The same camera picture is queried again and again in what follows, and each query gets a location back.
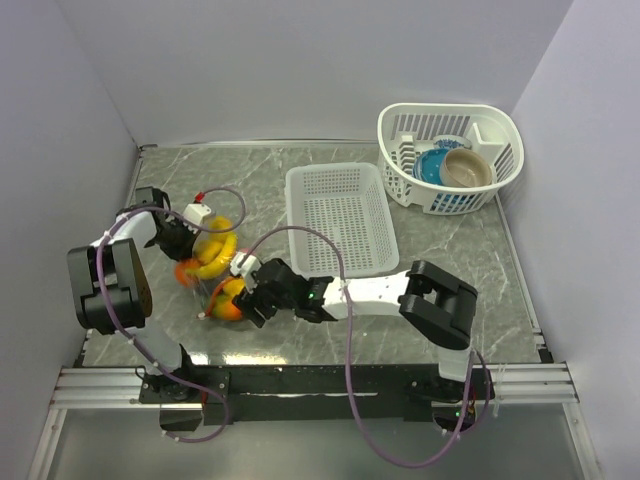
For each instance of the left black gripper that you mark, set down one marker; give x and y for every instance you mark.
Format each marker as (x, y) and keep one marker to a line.
(185, 251)

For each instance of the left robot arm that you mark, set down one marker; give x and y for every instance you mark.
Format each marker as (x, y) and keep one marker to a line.
(112, 295)

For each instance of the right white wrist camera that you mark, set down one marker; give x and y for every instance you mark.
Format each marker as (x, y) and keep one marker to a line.
(243, 264)

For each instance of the blue white patterned plate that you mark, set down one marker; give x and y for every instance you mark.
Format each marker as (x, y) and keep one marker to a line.
(450, 142)

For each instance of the beige bowl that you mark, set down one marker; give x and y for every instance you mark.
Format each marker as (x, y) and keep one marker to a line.
(462, 168)

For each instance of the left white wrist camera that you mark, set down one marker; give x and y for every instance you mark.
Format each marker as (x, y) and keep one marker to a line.
(197, 214)

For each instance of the fake yellow banana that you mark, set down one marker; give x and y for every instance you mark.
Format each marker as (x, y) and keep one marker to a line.
(220, 264)

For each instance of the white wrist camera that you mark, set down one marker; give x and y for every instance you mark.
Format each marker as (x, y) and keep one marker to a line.
(197, 214)
(243, 264)

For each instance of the fake yellow lemon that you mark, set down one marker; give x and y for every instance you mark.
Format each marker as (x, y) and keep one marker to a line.
(220, 225)

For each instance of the white round dish rack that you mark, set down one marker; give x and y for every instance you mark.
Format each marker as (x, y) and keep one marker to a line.
(406, 130)

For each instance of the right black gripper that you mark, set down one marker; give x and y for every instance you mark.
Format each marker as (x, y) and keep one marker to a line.
(247, 301)

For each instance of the fake green orange mango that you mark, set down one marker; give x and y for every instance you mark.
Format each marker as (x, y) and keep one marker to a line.
(221, 307)

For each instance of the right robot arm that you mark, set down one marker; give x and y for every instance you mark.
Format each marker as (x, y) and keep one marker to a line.
(439, 305)

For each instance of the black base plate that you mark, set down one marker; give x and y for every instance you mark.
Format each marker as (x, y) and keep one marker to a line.
(245, 393)

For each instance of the aluminium rail frame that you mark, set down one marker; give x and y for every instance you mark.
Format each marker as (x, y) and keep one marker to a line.
(322, 422)

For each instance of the clear zip top bag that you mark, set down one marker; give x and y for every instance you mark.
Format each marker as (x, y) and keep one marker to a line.
(212, 287)

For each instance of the white rectangular perforated basket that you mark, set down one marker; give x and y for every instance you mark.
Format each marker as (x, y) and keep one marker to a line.
(347, 203)

